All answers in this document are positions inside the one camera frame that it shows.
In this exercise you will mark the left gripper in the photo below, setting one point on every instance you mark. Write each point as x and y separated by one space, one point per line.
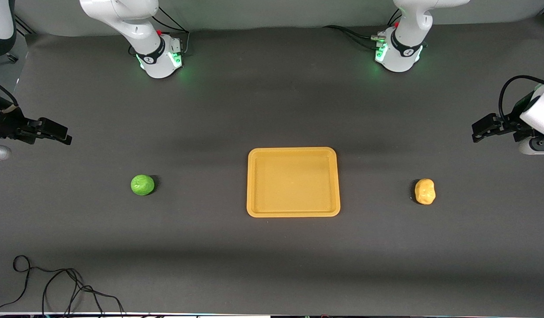
508 124

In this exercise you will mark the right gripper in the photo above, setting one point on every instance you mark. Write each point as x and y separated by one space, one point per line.
7 122

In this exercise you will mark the yellow potato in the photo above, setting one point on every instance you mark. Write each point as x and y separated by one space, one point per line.
425 191

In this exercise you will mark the green apple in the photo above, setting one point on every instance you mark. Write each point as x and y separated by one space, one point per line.
142 185

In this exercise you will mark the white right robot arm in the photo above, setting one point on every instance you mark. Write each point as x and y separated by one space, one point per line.
135 26

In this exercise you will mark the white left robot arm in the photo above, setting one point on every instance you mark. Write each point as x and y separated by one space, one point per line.
406 26

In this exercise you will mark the orange plastic tray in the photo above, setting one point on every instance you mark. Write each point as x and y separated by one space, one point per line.
293 182

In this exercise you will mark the dark grey table mat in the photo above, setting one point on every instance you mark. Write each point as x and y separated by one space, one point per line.
272 256

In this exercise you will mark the aluminium frame rail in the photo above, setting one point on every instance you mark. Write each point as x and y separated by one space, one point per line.
24 26

